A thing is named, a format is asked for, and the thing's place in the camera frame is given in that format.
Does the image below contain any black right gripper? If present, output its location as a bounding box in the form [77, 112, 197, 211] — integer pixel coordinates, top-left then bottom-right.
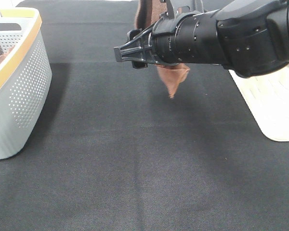
[113, 26, 179, 70]

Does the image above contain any brown microfibre towel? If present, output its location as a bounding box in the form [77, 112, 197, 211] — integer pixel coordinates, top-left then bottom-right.
[134, 0, 190, 99]

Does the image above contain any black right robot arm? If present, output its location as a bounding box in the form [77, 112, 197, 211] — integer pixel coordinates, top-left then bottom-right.
[114, 0, 289, 78]

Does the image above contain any white plastic storage bin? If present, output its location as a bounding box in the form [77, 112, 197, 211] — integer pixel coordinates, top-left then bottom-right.
[229, 65, 289, 142]

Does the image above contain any black fabric table mat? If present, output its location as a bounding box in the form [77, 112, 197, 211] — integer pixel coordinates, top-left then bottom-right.
[0, 0, 289, 231]

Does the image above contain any grey perforated laundry basket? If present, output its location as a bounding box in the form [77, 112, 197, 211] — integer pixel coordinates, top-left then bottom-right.
[0, 7, 52, 160]

